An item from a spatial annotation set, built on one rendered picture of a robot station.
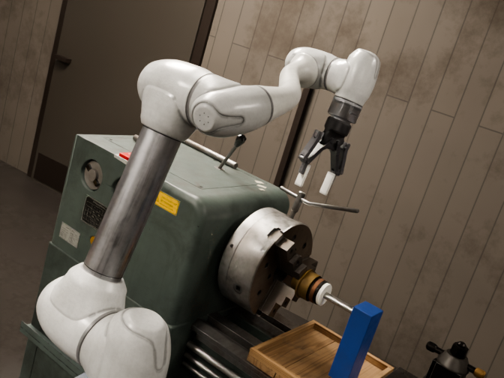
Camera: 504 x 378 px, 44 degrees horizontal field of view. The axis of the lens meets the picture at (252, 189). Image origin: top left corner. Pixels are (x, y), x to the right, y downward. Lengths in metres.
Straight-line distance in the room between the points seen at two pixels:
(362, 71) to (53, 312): 1.05
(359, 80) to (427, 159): 2.04
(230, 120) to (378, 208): 2.63
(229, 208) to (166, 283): 0.28
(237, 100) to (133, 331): 0.55
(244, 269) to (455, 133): 2.22
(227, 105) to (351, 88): 0.56
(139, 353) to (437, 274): 2.72
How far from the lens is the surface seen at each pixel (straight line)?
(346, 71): 1.85
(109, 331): 1.47
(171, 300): 1.87
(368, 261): 4.01
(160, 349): 1.46
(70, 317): 1.56
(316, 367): 1.90
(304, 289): 1.85
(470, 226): 3.83
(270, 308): 1.90
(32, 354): 2.43
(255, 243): 1.81
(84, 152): 2.08
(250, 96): 1.42
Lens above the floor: 1.78
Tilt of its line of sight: 15 degrees down
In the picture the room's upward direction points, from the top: 17 degrees clockwise
